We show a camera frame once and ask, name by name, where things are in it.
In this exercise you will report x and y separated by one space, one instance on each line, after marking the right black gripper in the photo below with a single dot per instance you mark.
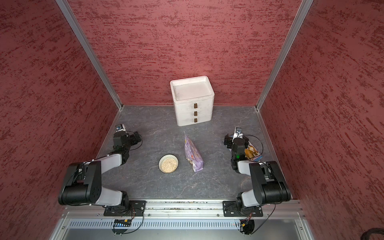
228 141

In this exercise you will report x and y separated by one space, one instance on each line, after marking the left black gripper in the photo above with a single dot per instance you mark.
132 137

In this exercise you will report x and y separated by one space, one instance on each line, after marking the purple oats bag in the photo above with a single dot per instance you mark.
193 155

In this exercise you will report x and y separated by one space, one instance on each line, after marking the white patterned breakfast bowl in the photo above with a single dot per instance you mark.
168 164

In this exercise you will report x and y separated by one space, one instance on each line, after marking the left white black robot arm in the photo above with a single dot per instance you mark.
82 184

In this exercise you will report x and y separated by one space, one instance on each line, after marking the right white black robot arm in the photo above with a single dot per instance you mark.
268 183

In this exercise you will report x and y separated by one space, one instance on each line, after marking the dog picture book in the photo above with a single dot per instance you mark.
252 154

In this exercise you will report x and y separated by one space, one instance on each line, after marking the white three-drawer foam cabinet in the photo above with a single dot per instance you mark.
193 100

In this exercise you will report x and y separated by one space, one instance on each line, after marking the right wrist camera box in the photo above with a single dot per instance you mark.
238 133

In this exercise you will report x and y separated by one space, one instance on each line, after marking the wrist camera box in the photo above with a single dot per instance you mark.
120 128
238 133

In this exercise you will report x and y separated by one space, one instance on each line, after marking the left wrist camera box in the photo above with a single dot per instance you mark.
120 128

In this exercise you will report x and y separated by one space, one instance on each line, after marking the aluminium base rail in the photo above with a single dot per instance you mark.
190 209

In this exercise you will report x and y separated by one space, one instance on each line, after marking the left controller board with cable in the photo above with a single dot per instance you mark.
120 227

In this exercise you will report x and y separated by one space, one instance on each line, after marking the controller board with cable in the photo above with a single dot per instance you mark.
248 226
120 227

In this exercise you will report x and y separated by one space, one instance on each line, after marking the right controller board with cable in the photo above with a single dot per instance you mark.
248 226

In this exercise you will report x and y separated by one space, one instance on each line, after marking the left corner aluminium post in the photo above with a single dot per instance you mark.
79 33

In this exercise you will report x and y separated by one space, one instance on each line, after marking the corner aluminium post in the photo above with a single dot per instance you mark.
294 29
79 33

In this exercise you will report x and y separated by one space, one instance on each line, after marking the right corner aluminium post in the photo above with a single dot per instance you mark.
294 29

